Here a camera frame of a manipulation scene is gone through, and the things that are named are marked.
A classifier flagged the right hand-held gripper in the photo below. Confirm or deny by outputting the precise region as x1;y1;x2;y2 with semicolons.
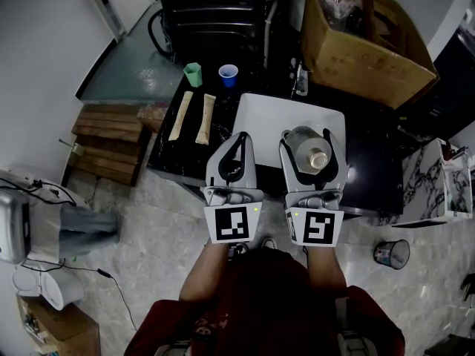
278;127;349;248

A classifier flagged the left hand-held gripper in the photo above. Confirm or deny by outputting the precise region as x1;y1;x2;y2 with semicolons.
201;131;266;245

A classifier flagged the small glass jar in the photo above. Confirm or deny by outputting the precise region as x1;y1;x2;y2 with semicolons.
286;125;333;176

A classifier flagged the person's right forearm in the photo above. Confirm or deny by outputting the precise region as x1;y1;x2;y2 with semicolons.
306;245;348;300

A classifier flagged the person's left forearm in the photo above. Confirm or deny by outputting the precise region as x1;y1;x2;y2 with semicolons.
178;241;231;303

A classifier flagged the white sink basin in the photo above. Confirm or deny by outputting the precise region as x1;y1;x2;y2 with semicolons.
232;92;347;170

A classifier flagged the beige tube packet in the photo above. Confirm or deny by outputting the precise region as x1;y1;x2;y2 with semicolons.
194;93;217;146
168;90;194;142

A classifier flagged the blue plastic cup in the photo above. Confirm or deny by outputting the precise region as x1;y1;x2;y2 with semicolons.
217;64;239;88

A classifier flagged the brown wooden block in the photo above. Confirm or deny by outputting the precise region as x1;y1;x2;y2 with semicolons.
137;102;168;133

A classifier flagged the green plastic cup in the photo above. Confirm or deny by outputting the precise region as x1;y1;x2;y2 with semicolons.
183;62;203;88

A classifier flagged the white marble pattern cabinet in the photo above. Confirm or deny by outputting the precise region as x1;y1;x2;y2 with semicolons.
391;137;474;228

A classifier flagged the large open cardboard box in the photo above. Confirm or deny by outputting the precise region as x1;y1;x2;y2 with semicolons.
300;0;439;110

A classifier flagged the wooden plank pallet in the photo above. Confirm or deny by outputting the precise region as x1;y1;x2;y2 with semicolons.
61;104;153;188

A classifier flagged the person's red shirt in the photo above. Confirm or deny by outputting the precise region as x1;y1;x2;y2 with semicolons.
124;250;405;356

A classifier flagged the large black counter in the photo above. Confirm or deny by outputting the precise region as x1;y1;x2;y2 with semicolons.
396;27;475;140

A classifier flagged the black louvred cabinet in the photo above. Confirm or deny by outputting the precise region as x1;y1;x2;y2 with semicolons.
154;0;279;66

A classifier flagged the plastic jug with red cap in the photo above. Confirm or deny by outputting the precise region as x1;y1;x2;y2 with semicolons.
315;0;367;33

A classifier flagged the white door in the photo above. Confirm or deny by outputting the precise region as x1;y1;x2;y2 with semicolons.
85;0;160;44

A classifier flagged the small cardboard box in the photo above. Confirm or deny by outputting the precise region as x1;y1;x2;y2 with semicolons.
16;297;101;356

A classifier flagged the silver round-faced appliance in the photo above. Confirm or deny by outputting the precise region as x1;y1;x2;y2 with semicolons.
0;189;31;266

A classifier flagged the black wire mesh bin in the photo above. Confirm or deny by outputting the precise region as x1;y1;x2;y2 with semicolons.
373;239;410;271

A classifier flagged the grey pedestal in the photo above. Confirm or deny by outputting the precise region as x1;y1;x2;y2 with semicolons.
0;167;119;263

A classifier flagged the black floor cable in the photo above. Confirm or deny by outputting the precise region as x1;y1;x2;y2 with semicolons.
0;178;138;329

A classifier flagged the grey shoulder strap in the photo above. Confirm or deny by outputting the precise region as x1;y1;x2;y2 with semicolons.
335;297;367;356

